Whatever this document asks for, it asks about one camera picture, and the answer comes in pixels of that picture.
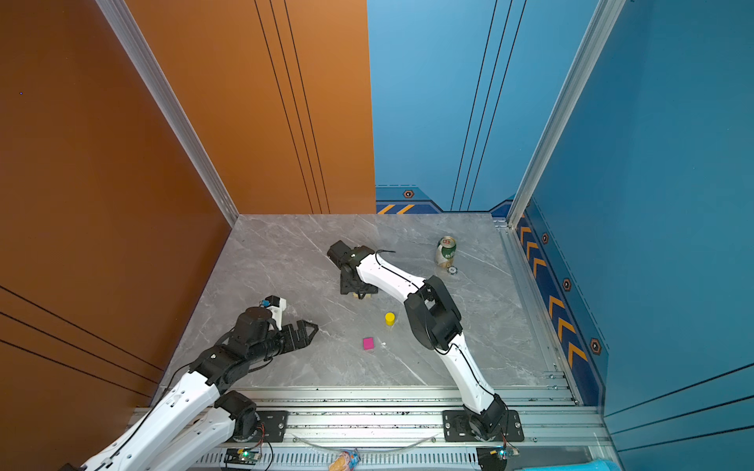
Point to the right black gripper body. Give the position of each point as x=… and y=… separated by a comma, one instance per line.
x=348, y=287

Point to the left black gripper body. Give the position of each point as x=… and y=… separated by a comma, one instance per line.
x=279, y=342

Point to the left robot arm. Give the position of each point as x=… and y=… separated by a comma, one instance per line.
x=202, y=410

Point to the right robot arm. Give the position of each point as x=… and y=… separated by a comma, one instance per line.
x=435, y=321

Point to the green beverage can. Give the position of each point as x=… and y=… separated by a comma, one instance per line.
x=445, y=252

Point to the left circuit board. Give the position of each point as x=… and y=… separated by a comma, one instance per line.
x=242, y=457

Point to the circuit board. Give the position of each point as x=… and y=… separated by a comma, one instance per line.
x=242, y=457
x=505, y=452

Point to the colourful snack wrapper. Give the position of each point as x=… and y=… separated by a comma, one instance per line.
x=345, y=461

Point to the right circuit board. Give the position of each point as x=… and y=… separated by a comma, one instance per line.
x=505, y=452

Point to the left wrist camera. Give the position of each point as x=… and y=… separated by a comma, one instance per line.
x=274, y=304

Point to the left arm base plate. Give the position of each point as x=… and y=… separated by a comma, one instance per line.
x=262, y=426

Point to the aluminium front rail frame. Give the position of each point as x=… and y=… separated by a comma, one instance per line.
x=402, y=427

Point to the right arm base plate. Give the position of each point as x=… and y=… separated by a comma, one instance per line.
x=459, y=426

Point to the left aluminium corner post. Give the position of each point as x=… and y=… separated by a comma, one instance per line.
x=124, y=25

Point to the aluminium corner post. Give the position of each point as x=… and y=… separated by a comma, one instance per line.
x=124, y=25
x=601, y=25

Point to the right aluminium corner post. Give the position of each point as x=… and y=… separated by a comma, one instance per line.
x=601, y=25

